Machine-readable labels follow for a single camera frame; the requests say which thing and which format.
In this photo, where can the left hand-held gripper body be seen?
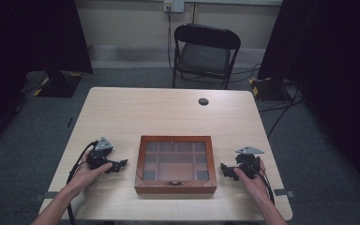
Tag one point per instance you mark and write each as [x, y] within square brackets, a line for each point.
[98, 157]

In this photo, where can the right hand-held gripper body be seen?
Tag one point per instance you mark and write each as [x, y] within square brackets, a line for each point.
[248, 164]

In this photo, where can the wooden box with glass lid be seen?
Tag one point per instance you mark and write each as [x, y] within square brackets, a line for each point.
[175, 186]

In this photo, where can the person's left hand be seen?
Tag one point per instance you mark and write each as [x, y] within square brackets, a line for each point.
[86, 176]

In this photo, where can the person's right hand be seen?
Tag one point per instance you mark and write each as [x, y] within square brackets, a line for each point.
[256, 186]

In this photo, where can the grey tape strip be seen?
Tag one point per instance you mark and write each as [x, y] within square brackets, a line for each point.
[45, 195]
[284, 192]

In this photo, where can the black stand base striped tape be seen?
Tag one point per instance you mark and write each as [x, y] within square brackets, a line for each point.
[59, 84]
[268, 89]

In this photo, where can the black folding chair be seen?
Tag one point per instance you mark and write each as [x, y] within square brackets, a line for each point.
[204, 57]

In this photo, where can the white wall outlet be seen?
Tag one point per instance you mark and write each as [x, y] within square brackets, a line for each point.
[174, 5]

